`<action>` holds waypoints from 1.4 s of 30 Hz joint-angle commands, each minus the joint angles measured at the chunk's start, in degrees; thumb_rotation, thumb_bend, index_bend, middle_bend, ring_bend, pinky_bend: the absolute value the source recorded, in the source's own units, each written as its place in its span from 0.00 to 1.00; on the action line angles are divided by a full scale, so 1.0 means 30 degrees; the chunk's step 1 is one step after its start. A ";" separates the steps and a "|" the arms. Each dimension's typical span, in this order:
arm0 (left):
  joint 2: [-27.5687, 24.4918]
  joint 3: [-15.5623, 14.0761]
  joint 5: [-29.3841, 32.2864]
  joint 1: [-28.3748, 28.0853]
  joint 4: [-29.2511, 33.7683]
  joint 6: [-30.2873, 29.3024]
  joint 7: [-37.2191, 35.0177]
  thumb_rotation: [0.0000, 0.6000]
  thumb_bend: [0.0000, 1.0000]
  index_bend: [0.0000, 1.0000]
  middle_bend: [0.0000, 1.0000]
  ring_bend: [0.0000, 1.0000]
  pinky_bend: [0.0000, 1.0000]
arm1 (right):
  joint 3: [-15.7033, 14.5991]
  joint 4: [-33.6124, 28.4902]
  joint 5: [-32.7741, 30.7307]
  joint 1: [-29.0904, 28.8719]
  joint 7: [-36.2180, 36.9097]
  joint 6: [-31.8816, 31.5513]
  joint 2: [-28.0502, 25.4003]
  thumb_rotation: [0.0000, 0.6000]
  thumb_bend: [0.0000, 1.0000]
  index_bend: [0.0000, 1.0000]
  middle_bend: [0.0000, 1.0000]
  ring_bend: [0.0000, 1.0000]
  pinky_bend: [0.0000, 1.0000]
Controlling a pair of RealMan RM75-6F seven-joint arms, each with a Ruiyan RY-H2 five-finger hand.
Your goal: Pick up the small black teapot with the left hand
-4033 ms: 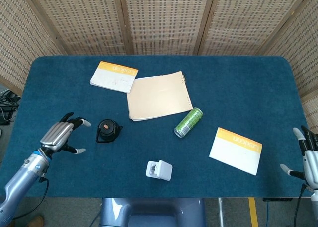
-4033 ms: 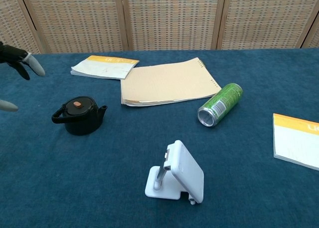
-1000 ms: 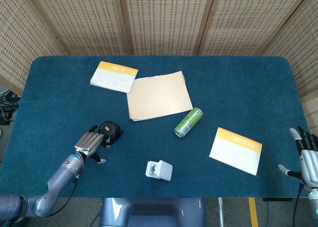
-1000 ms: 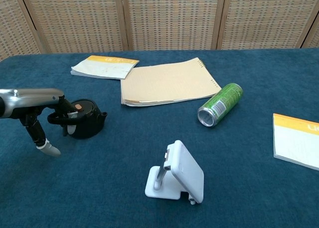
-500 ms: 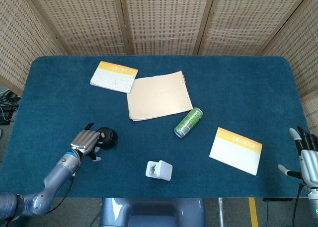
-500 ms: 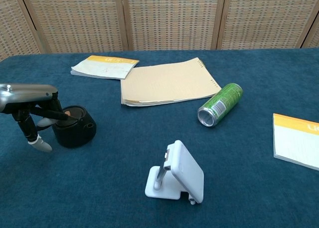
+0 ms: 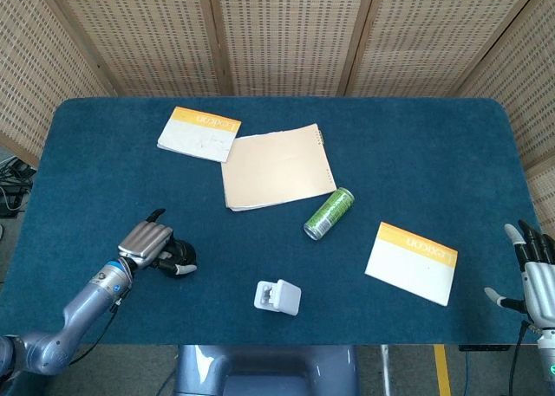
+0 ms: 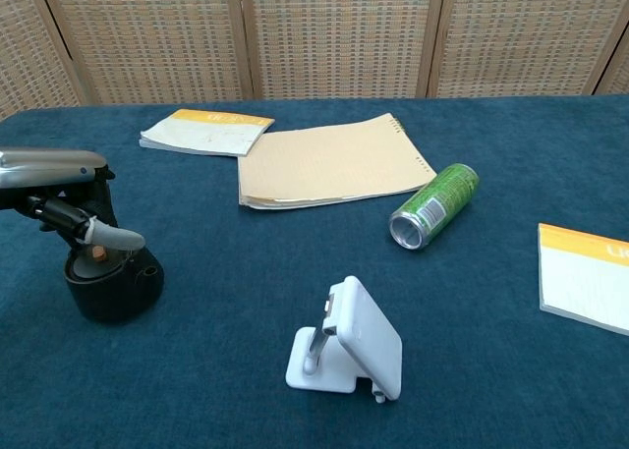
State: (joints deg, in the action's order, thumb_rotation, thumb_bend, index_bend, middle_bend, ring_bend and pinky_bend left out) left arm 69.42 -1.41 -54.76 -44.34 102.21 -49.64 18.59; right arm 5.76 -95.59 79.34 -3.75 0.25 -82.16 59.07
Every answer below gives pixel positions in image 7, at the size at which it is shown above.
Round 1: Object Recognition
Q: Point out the beige spiral notebook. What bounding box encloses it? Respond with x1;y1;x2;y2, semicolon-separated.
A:
220;123;338;212

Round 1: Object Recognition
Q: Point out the black floor cable bundle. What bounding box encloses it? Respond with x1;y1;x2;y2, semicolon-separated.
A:
0;155;38;218

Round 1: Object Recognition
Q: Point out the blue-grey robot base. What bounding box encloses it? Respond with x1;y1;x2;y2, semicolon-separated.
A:
173;344;361;396

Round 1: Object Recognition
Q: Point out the white table leg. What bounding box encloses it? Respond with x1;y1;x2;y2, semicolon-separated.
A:
379;344;394;396

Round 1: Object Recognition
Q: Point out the smudged yellow white Lexicon booklet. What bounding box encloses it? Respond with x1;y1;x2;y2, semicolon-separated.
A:
156;106;243;164

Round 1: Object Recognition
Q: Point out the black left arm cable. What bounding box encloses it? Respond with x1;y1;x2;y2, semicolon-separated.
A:
69;289;129;366

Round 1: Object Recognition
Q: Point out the clean yellow white Lexicon booklet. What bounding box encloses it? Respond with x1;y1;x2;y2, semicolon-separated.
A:
364;221;460;307

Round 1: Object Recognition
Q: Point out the blue carpet table cover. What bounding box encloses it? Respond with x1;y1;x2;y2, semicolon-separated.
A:
0;95;541;347

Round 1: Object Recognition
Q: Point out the bamboo screen panel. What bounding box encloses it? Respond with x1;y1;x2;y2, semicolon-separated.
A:
206;0;382;97
0;0;114;168
338;0;548;98
32;0;234;97
453;0;555;237

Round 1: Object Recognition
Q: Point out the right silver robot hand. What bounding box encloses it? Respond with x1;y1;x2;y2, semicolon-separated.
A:
484;219;555;330

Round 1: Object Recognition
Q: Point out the open white plastic box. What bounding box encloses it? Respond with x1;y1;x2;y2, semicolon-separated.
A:
252;278;303;317

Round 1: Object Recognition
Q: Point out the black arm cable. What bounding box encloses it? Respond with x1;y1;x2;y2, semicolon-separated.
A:
69;289;129;366
507;320;533;396

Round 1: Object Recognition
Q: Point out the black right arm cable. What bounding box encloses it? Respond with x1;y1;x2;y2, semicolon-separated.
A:
507;320;533;396

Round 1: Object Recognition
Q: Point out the green drink can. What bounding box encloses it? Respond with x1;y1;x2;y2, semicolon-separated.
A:
303;186;356;242

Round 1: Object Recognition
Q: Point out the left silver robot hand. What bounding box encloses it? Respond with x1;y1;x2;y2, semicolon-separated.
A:
116;208;200;280

